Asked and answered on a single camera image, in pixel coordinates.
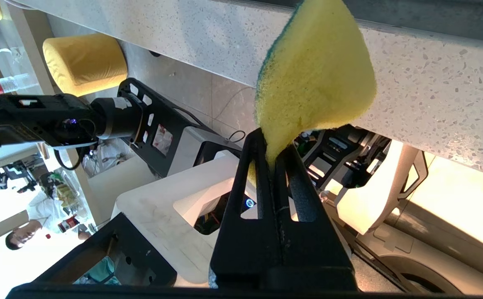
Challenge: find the black camera rig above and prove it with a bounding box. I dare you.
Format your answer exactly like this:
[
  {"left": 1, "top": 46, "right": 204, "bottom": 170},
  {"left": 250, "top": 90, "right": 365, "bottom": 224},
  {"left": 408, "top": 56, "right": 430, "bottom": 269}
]
[{"left": 0, "top": 162, "right": 37, "bottom": 194}]

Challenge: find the white table board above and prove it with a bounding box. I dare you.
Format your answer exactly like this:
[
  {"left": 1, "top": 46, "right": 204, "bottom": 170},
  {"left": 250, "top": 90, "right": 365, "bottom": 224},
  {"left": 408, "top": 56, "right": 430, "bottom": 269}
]
[{"left": 85, "top": 154, "right": 159, "bottom": 227}]

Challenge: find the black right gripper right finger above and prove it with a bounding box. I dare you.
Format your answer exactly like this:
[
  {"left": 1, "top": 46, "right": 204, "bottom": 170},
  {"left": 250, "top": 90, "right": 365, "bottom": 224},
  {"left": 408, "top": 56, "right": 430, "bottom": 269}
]
[{"left": 275, "top": 143, "right": 359, "bottom": 291}]

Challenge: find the yellow round stool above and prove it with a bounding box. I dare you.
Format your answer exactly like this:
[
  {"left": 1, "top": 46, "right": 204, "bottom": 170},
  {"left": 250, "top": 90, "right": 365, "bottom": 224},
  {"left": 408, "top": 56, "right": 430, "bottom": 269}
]
[{"left": 42, "top": 33, "right": 128, "bottom": 97}]

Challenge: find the small red label bottle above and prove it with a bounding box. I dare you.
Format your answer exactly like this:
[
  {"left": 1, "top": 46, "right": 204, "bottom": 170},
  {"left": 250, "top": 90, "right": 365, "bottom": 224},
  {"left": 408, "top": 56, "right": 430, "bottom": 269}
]
[{"left": 58, "top": 216, "right": 80, "bottom": 233}]

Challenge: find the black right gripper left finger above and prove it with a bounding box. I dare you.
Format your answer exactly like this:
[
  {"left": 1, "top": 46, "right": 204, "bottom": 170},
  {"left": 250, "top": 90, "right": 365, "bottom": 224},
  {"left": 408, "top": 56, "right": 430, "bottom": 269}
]
[{"left": 209, "top": 128, "right": 285, "bottom": 290}]

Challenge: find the person in green clothing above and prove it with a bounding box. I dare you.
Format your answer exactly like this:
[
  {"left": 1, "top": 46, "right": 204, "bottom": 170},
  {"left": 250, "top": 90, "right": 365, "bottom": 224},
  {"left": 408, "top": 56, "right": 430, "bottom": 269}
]
[{"left": 76, "top": 257, "right": 122, "bottom": 285}]

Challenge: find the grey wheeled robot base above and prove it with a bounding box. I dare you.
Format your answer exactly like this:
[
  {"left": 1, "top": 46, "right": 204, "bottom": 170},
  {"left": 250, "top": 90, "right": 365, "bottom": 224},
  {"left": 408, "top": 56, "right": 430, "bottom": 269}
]
[{"left": 293, "top": 125, "right": 483, "bottom": 296}]

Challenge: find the clear plastic water bottle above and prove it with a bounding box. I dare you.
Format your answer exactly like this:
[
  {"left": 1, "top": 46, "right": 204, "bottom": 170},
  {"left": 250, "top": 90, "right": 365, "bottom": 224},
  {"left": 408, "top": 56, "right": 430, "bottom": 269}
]
[{"left": 0, "top": 74, "right": 31, "bottom": 98}]

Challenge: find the person in white shirt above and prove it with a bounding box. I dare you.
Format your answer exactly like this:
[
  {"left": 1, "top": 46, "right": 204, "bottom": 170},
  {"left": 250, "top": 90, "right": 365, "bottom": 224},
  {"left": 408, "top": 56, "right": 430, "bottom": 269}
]
[{"left": 5, "top": 191, "right": 93, "bottom": 250}]

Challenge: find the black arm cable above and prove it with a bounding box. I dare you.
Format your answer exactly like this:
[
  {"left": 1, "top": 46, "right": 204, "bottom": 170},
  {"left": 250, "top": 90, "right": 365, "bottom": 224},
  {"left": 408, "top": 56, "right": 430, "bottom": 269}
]
[{"left": 54, "top": 143, "right": 86, "bottom": 172}]

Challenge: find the yellow fish-shaped sponge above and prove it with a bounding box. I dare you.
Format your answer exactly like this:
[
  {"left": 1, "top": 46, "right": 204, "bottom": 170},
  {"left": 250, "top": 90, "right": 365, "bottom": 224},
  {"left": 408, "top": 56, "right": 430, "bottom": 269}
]
[{"left": 248, "top": 0, "right": 378, "bottom": 187}]

